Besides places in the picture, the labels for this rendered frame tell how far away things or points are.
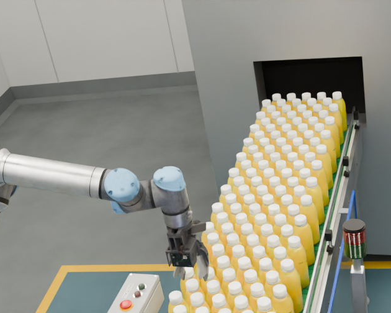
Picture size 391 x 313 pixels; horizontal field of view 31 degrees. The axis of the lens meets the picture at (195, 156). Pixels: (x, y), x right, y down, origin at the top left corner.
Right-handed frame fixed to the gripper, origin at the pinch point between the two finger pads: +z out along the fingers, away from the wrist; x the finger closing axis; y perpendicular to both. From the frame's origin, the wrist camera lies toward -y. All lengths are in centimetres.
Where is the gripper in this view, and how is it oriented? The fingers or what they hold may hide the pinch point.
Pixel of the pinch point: (194, 275)
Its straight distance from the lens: 199.8
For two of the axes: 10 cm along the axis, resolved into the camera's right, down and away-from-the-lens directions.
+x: 9.4, -0.1, -3.4
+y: -2.9, 5.1, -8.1
